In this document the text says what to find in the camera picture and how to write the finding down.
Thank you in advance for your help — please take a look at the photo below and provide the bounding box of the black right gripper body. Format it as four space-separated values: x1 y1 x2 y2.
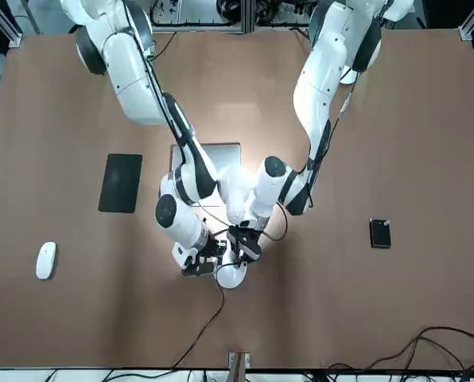
201 237 227 263

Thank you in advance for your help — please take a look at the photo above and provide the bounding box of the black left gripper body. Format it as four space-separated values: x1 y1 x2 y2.
227 221 249 244

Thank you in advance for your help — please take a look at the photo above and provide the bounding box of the white desk lamp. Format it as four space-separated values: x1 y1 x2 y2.
215 165 258 290

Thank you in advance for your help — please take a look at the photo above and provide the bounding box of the small black hard drive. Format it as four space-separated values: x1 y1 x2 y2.
369 217 392 250

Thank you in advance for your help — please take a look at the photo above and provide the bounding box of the white computer mouse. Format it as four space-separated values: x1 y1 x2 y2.
35 241 59 281

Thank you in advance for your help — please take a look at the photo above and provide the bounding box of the silver closed laptop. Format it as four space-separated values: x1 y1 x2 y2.
169 142 242 209

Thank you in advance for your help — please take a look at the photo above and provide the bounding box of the black mouse pad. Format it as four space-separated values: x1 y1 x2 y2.
98 154 143 214

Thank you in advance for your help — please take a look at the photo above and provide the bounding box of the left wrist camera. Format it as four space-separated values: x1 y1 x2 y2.
235 227 262 263

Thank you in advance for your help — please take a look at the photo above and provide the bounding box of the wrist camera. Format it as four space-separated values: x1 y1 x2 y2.
235 227 262 263
181 262 216 278

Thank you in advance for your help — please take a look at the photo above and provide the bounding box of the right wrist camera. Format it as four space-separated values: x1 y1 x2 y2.
181 262 216 278

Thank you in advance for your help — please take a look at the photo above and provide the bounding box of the black lamp power cable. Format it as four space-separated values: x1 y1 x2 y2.
172 260 227 369

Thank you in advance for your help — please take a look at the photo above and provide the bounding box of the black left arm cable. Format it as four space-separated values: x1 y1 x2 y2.
260 15 383 242

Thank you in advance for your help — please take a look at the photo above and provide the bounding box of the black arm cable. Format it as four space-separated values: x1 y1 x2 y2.
105 23 232 240
260 15 383 242

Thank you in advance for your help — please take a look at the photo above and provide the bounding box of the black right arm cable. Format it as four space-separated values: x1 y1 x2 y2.
105 23 232 240

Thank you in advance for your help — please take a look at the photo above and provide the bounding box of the long black floor cable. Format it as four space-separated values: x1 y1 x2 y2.
327 325 474 382

